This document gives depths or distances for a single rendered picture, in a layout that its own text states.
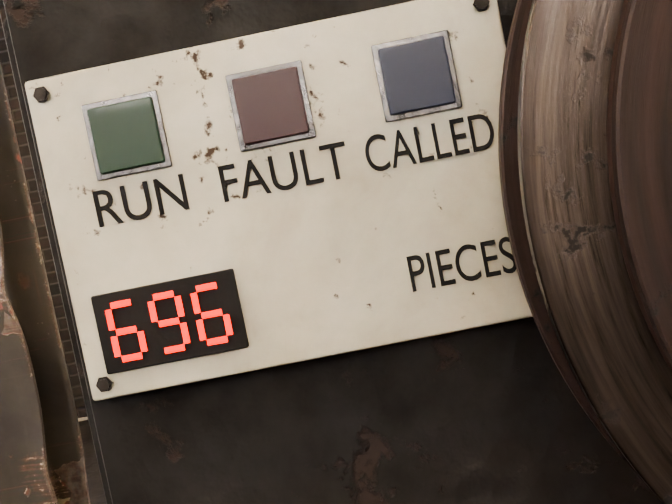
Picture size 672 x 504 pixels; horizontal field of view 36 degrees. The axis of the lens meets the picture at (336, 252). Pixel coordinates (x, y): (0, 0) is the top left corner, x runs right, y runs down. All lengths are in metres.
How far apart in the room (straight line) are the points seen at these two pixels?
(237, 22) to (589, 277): 0.26
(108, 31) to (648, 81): 0.31
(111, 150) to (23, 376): 2.63
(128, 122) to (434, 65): 0.17
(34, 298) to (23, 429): 0.47
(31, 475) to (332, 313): 2.70
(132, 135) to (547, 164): 0.24
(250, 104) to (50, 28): 0.13
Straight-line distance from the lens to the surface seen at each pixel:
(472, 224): 0.57
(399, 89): 0.56
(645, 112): 0.43
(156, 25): 0.60
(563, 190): 0.44
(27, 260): 3.45
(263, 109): 0.56
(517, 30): 0.50
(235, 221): 0.57
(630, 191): 0.43
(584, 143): 0.44
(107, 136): 0.58
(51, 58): 0.61
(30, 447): 3.22
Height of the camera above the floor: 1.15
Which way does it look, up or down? 4 degrees down
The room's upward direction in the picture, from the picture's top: 11 degrees counter-clockwise
